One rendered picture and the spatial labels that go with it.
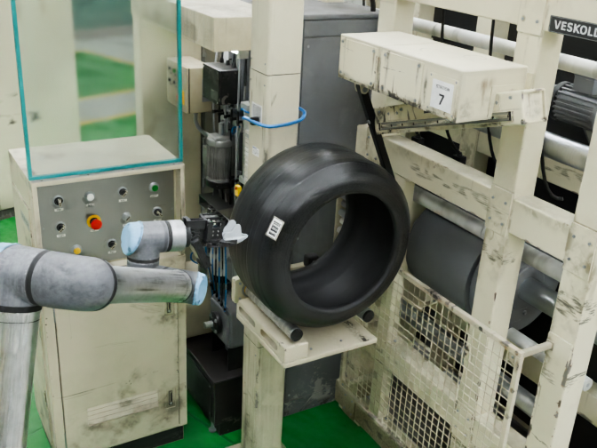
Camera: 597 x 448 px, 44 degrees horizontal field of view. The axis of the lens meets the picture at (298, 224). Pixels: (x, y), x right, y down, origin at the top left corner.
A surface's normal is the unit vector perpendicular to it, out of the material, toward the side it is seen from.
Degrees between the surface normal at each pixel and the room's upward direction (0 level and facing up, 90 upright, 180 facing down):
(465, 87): 90
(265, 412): 90
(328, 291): 18
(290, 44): 90
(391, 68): 90
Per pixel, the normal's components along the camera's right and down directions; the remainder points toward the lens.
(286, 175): -0.43, -0.68
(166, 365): 0.50, 0.36
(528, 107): 0.49, 0.07
